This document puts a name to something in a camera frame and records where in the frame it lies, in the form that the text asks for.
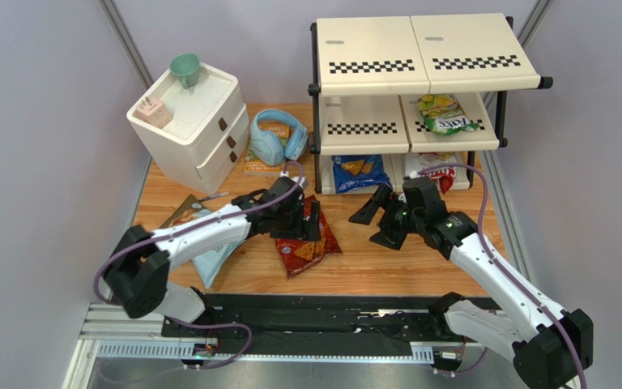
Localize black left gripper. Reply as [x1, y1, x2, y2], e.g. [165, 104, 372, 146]
[271, 200, 322, 242]

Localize red Doritos chips bag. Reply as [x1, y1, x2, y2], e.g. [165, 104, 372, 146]
[275, 208, 343, 280]

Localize blue Doritos chips bag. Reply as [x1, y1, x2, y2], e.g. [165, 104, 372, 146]
[332, 155, 392, 194]

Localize white red Chuba chips bag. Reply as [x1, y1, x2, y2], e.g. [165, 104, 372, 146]
[403, 152, 457, 194]

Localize green Foxs snack bag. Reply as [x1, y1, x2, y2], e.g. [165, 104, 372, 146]
[418, 94, 480, 136]

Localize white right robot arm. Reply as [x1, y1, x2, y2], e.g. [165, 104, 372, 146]
[349, 177, 594, 388]

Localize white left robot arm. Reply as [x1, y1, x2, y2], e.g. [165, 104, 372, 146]
[93, 175, 320, 323]

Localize cream three-tier shelf rack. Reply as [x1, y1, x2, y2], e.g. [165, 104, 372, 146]
[309, 13, 553, 195]

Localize orange green book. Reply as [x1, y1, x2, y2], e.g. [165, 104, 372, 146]
[243, 121, 292, 177]

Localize purple pen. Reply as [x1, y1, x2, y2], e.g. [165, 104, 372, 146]
[198, 191, 230, 203]

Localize light blue headphones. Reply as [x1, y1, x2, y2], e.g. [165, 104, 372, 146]
[250, 109, 309, 166]

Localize light blue snack bag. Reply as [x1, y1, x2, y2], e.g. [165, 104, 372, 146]
[190, 205, 250, 289]

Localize brown snack bag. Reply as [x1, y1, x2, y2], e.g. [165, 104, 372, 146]
[160, 194, 211, 229]

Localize white three-drawer cabinet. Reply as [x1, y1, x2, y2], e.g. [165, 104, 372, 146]
[126, 64, 249, 195]

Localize pink power adapter cube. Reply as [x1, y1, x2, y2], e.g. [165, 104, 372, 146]
[132, 96, 173, 129]

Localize green plastic cup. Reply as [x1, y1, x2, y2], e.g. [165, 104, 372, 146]
[169, 53, 201, 89]

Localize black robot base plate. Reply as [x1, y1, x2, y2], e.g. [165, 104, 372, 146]
[161, 293, 464, 357]

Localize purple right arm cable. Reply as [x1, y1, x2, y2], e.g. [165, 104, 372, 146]
[419, 163, 589, 389]

